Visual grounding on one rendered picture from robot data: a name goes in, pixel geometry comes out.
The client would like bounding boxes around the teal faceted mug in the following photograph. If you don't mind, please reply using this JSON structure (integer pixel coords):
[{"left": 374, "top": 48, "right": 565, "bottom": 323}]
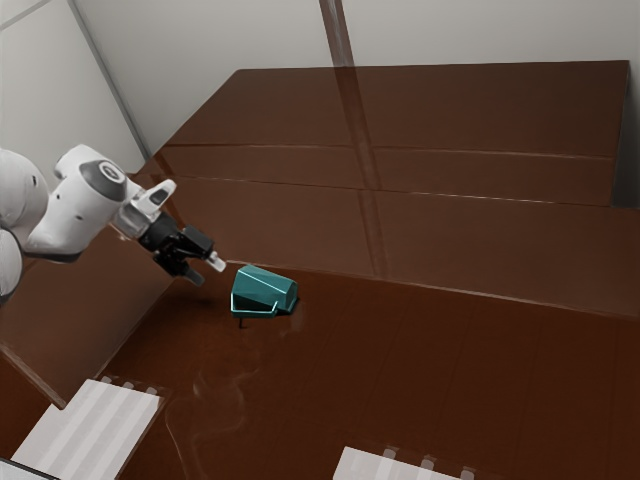
[{"left": 229, "top": 265, "right": 300, "bottom": 319}]

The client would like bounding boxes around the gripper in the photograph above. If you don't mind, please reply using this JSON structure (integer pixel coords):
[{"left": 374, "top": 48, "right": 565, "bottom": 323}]
[{"left": 138, "top": 211, "right": 227, "bottom": 287}]

